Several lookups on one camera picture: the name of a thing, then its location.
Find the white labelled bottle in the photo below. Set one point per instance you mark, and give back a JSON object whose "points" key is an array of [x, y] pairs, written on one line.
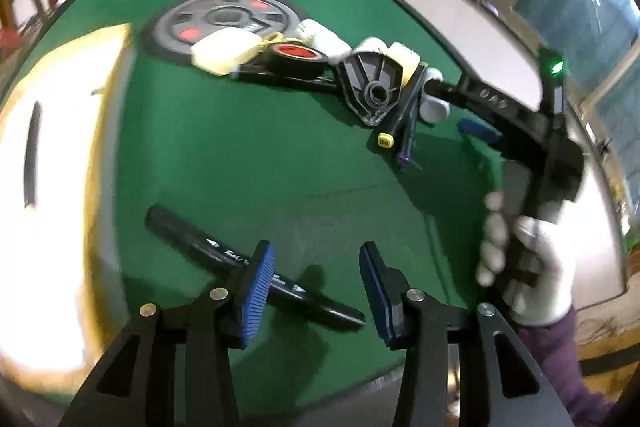
{"points": [[374, 45], [325, 38]]}

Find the black marker grey end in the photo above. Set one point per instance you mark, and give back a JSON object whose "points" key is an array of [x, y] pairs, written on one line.
{"points": [[300, 83]]}

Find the black fan-shaped plastic part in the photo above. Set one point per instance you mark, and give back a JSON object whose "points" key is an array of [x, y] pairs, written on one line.
{"points": [[360, 77]]}

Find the person's right forearm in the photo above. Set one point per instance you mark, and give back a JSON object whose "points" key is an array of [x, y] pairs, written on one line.
{"points": [[565, 367]]}

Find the black marker purple caps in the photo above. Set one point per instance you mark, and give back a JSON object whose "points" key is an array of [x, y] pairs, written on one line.
{"points": [[406, 147]]}

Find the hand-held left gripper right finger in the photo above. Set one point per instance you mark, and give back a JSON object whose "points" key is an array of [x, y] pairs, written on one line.
{"points": [[377, 292]]}

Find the black tape roll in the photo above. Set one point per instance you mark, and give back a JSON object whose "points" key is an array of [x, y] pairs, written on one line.
{"points": [[300, 68]]}

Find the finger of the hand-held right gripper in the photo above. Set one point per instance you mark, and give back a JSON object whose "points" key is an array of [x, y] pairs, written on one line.
{"points": [[465, 93], [480, 130]]}

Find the black marker yellow end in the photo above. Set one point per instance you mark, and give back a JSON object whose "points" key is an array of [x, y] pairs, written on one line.
{"points": [[400, 117]]}

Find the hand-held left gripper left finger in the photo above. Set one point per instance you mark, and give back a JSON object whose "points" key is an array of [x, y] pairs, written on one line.
{"points": [[257, 292]]}

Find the slim white bottle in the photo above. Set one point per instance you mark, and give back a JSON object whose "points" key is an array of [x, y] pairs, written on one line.
{"points": [[434, 111]]}

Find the white foam tray yellow tape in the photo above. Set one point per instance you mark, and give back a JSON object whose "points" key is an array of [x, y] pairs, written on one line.
{"points": [[60, 207]]}

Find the person's right hand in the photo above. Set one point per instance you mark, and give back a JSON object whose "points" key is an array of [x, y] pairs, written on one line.
{"points": [[545, 272]]}

